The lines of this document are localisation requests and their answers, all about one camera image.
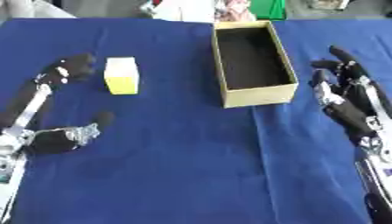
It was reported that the tan cardboard box black inside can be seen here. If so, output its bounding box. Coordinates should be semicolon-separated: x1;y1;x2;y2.
209;20;300;109

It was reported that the pink and white object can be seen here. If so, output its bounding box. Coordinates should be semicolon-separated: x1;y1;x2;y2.
213;0;257;23

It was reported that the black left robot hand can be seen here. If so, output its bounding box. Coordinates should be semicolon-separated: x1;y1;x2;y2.
0;52;116;156

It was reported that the yellow and white block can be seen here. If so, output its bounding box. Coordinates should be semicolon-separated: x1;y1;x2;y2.
102;56;141;95

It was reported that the green object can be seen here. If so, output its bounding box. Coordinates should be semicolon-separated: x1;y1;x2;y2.
248;0;288;21

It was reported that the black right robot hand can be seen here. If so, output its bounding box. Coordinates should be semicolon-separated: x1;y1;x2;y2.
307;45;392;147

